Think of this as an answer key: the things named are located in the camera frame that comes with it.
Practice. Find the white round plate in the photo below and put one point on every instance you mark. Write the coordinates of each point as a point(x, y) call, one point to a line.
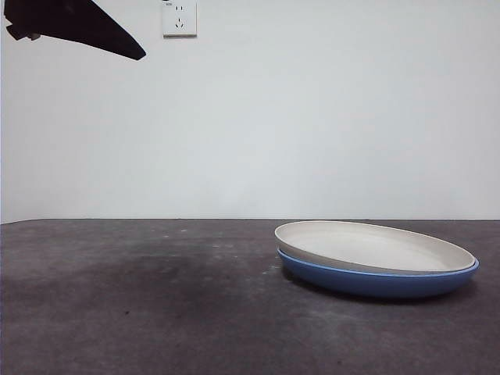
point(363, 246)

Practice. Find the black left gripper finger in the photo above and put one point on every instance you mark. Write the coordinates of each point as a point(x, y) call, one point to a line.
point(90, 27)

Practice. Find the blue round plate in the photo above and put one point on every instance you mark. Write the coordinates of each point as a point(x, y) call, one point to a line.
point(371, 283)

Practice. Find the white wall power socket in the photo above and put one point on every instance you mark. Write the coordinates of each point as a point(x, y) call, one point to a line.
point(179, 19)

